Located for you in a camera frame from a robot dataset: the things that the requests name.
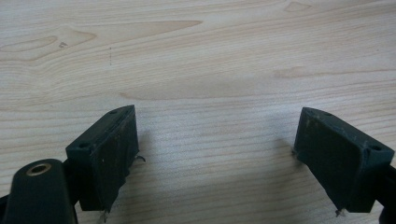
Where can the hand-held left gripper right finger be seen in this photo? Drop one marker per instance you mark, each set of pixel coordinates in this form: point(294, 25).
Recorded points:
point(336, 158)

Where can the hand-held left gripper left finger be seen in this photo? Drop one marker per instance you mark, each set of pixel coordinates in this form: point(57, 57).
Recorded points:
point(106, 155)

